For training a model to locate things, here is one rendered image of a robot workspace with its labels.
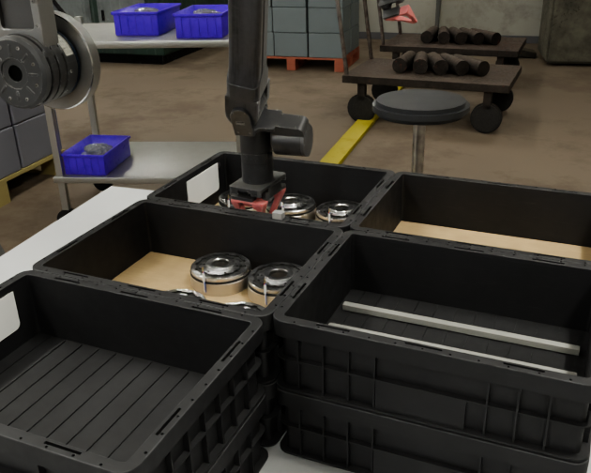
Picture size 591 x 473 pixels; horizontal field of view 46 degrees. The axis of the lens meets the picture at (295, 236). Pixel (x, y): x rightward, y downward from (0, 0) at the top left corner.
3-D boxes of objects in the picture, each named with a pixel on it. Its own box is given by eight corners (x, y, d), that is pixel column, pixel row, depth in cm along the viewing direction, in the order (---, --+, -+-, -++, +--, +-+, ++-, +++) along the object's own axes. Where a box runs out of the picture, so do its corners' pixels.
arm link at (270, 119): (244, 77, 120) (227, 109, 115) (308, 80, 117) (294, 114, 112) (257, 129, 129) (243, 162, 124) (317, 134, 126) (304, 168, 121)
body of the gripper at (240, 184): (287, 181, 131) (285, 144, 128) (260, 201, 123) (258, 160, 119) (256, 176, 133) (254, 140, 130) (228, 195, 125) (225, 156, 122)
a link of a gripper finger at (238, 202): (282, 226, 132) (280, 180, 128) (264, 241, 126) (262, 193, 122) (251, 221, 135) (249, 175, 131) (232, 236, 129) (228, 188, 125)
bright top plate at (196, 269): (179, 276, 117) (178, 272, 116) (210, 251, 125) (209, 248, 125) (232, 286, 113) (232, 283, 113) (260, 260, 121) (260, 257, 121)
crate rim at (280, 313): (268, 334, 91) (267, 318, 90) (346, 241, 116) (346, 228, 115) (601, 406, 76) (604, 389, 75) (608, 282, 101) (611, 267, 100)
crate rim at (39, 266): (29, 282, 105) (26, 267, 104) (143, 209, 130) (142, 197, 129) (268, 334, 91) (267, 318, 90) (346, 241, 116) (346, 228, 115)
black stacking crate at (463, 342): (273, 393, 95) (269, 322, 90) (346, 293, 119) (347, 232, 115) (586, 473, 80) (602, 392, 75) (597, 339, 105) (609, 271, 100)
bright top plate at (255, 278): (237, 288, 112) (237, 284, 112) (263, 261, 121) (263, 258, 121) (295, 298, 109) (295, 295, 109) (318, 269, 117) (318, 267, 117)
